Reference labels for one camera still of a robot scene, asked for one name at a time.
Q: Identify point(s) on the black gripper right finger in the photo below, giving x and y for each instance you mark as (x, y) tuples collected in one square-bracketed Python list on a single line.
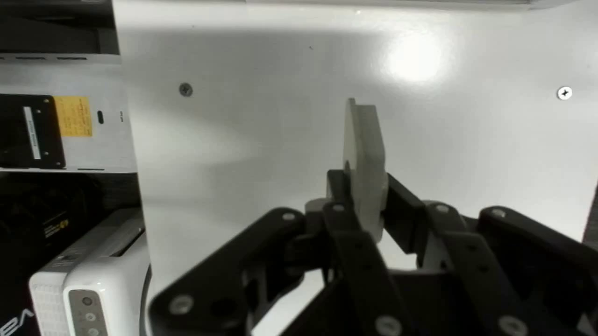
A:
[(497, 267)]

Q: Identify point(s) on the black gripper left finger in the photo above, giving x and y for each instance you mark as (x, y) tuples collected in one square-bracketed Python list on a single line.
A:
[(261, 261)]

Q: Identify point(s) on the white air purifier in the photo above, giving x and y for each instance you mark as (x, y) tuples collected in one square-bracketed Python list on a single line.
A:
[(86, 280)]

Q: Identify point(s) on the silver cabinet screw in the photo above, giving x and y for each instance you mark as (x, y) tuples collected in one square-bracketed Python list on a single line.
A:
[(564, 92), (185, 88)]

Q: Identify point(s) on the yellow sticky note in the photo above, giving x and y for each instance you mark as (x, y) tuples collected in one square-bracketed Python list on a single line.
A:
[(72, 116)]

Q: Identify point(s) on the black box with white label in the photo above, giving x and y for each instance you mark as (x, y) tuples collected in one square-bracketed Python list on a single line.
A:
[(24, 131)]

